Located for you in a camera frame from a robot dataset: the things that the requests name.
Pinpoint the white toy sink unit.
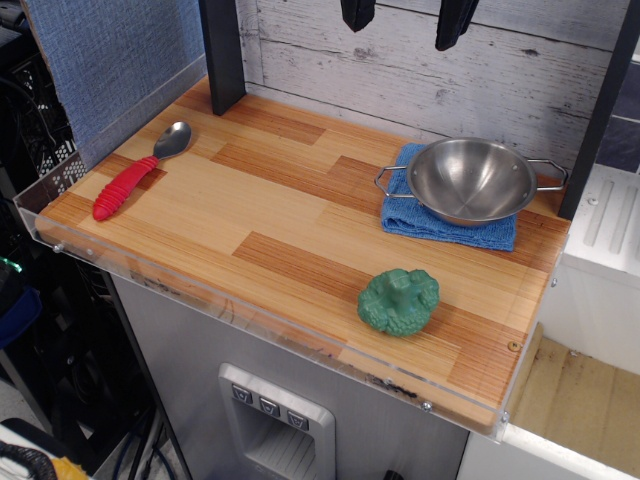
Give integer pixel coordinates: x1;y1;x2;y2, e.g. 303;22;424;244
459;165;639;479

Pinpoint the black vertical post left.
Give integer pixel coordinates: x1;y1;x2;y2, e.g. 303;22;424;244
198;0;246;116

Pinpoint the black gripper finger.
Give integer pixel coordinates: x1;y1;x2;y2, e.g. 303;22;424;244
340;0;376;32
435;0;479;51

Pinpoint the black vertical post right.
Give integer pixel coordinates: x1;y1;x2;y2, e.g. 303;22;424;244
558;0;639;220

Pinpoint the green toy broccoli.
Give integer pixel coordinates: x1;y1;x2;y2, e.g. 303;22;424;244
357;269;440;337

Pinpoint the steel bowl with handles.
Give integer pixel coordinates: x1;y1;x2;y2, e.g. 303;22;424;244
374;137;569;227

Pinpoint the clear acrylic edge guard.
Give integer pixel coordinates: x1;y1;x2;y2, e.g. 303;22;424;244
16;149;569;436

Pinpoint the black vertical post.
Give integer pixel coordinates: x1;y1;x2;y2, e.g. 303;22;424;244
558;0;639;220
198;0;246;116

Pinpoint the silver toy fridge front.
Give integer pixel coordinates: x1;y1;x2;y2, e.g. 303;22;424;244
115;278;468;479

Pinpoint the blue folded cloth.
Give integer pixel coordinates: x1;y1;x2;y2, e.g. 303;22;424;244
381;143;516;252

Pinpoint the blue fabric panel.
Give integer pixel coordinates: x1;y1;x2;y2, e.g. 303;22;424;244
22;0;206;168

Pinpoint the red-handled metal spoon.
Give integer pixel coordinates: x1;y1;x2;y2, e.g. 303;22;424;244
92;121;192;221

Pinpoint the grey water dispenser panel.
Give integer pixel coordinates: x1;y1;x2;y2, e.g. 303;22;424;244
218;363;336;479

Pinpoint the black plastic crate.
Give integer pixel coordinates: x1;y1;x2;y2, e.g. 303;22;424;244
1;55;76;200

